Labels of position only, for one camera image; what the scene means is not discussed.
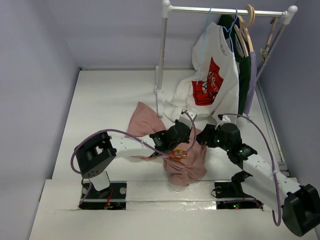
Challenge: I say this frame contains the white Coca-Cola t shirt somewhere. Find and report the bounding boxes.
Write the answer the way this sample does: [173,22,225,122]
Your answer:
[164,22,239,121]

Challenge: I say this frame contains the dark green t shirt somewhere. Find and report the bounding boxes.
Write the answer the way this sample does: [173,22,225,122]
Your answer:
[218,14,251,114]

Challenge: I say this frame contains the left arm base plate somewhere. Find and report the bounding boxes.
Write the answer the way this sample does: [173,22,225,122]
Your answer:
[78,179,127,210]

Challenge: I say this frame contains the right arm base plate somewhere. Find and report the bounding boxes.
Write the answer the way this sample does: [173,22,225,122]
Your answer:
[210,171,263,210]

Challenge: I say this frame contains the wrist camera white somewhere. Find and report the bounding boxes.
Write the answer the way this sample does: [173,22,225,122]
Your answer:
[218,114,232,126]
[179,109,197,125]

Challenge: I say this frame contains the light blue wire hanger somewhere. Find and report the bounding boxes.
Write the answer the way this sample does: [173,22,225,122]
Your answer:
[196,7,212,84]

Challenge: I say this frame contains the lilac t shirt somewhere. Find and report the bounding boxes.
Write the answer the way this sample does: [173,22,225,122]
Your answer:
[243,21,258,116]

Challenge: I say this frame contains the white clothes rack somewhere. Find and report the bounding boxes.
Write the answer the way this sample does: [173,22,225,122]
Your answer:
[154,0,298,118]

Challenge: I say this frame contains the pink t shirt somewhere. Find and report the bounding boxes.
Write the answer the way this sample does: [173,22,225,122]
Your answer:
[127,102,207,187]

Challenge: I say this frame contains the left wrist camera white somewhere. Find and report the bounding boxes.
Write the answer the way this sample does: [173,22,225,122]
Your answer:
[179,109,197,125]

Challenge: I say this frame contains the wooden clip hanger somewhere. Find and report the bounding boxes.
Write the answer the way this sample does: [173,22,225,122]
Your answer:
[260,17,280,63]

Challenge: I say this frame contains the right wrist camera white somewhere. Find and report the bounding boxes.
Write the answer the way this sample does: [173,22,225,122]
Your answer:
[218,114,232,126]

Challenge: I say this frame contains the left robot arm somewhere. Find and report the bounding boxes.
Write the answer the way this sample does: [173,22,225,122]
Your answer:
[71,119,194,198]

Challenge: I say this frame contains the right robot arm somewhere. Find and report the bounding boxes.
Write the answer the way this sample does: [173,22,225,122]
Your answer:
[196,123,320,237]

